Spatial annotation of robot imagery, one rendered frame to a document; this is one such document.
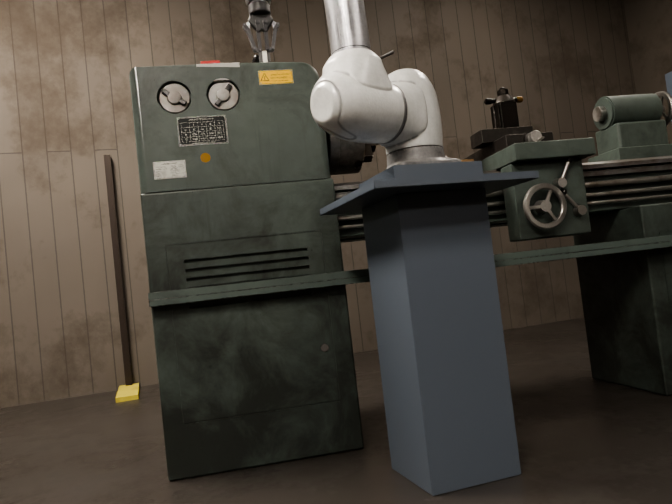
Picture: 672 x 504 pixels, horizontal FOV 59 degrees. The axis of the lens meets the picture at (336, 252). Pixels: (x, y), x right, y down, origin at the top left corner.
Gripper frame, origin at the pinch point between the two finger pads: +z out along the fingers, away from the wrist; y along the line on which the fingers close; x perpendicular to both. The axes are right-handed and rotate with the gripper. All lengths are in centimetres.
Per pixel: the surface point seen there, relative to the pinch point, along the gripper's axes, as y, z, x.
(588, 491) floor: 55, 131, -74
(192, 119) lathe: -25.7, 22.5, -14.0
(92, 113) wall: -95, -49, 201
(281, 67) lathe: 3.6, 7.3, -13.9
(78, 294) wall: -113, 67, 199
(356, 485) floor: 7, 131, -44
